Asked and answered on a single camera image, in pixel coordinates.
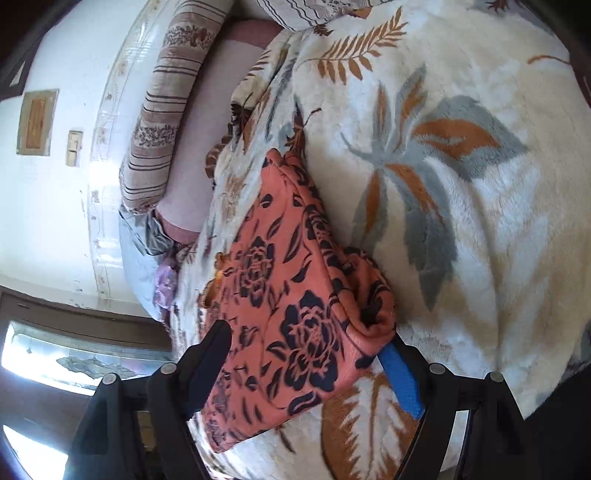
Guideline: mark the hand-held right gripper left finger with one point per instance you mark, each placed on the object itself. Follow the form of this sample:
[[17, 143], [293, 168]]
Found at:
[[207, 369]]

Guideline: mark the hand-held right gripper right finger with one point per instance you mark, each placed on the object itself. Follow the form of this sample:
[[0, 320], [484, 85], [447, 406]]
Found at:
[[401, 383]]

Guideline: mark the orange floral shirt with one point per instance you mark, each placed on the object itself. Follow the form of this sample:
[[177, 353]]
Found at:
[[286, 295]]

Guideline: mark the purple floral cloth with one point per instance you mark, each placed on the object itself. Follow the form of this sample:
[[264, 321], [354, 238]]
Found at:
[[166, 286]]

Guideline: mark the grey-blue pillow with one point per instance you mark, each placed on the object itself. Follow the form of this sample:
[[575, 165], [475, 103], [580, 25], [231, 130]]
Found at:
[[138, 263]]

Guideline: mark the stained glass wooden door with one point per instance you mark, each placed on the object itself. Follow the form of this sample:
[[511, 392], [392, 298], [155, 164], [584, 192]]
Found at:
[[55, 350]]

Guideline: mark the leaf print blanket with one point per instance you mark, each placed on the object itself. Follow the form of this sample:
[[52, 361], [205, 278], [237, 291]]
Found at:
[[461, 207]]

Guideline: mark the pink bolster cushion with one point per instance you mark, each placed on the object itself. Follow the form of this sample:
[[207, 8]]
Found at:
[[203, 138]]

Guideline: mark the striped bolster pillow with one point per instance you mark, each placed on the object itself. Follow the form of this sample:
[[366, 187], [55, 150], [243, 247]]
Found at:
[[161, 115]]

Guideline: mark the striped cushion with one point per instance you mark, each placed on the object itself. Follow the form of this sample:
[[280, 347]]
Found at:
[[314, 11]]

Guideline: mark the beige wall switch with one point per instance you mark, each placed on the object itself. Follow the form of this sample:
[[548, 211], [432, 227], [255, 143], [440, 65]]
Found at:
[[75, 147]]

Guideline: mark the yellow framed wall panel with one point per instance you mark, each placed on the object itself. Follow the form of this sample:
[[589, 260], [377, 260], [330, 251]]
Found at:
[[37, 122]]

